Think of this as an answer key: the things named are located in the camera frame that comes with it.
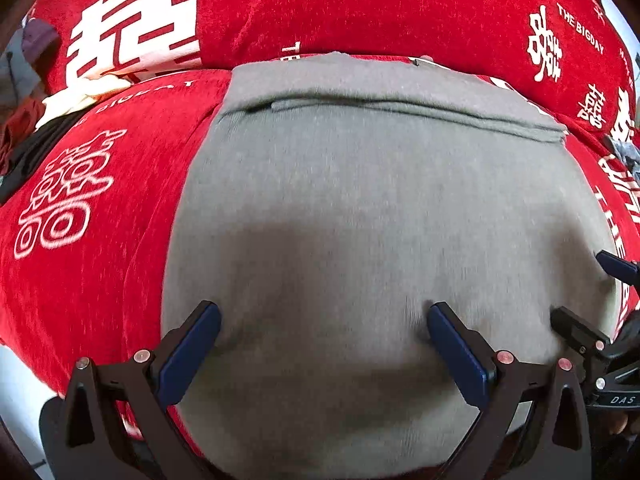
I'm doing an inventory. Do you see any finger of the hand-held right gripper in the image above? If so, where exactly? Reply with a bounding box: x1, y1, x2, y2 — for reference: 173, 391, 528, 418
595, 250, 640, 288
550, 306, 616, 366

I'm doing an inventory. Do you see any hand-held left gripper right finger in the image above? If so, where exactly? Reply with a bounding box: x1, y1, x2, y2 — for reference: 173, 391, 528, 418
426, 302, 594, 480

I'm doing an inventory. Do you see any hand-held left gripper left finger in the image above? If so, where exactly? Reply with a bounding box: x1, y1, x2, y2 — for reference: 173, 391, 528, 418
64, 301, 222, 480

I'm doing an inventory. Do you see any grey knit sweater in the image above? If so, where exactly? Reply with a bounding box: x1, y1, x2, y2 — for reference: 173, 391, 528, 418
161, 51, 623, 480

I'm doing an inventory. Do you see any person's right hand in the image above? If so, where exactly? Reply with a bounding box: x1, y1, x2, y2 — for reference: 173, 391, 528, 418
607, 406, 640, 436

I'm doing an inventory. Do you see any red printed sofa seat cover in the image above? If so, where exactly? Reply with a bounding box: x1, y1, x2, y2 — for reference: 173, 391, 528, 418
0, 52, 640, 456

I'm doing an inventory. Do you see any dark grey crumpled cloth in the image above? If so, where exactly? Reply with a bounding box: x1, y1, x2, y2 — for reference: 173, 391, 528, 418
602, 135, 640, 181

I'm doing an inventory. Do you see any black cloth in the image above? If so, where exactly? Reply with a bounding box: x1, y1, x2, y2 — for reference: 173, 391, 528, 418
0, 112, 83, 206

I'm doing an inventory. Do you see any dark red cloth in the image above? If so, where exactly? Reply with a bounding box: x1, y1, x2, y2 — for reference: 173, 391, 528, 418
0, 97, 46, 176

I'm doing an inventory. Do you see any grey blue cloth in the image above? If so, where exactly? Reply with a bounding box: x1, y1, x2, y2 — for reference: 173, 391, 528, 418
0, 27, 43, 111

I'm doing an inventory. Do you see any purple cloth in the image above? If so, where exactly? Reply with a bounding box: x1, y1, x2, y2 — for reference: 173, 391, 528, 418
22, 17, 61, 68

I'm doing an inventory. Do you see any red printed sofa backrest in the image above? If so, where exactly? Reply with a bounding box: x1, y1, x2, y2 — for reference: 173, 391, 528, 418
25, 0, 636, 136

